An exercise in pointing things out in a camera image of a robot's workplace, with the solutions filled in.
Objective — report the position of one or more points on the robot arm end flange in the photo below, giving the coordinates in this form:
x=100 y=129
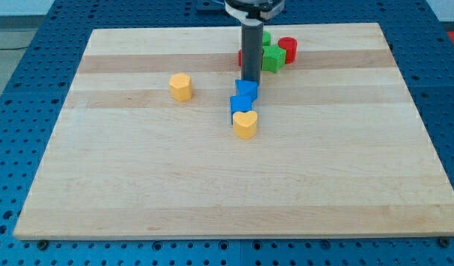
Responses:
x=263 y=10

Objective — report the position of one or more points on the blue cube block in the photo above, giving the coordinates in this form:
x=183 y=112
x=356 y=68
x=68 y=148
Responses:
x=240 y=103

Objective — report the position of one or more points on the yellow hexagon block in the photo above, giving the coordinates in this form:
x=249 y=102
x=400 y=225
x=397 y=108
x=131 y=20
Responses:
x=181 y=86

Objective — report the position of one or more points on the yellow heart block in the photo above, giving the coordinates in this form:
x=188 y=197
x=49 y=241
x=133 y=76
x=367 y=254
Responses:
x=245 y=124

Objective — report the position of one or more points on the blue triangle block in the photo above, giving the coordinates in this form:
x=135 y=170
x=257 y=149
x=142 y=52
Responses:
x=247 y=88

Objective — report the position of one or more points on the red block behind rod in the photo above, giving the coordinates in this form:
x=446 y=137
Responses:
x=239 y=58

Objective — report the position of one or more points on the green star block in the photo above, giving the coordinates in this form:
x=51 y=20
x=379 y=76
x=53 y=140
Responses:
x=273 y=58

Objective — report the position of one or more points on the green round block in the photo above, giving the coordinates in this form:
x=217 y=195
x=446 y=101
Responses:
x=266 y=38

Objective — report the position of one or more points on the red cylinder block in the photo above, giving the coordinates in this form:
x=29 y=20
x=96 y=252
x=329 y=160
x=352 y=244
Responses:
x=289 y=44

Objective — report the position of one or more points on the wooden board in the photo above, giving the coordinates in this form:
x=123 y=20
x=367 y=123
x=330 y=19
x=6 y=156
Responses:
x=340 y=151

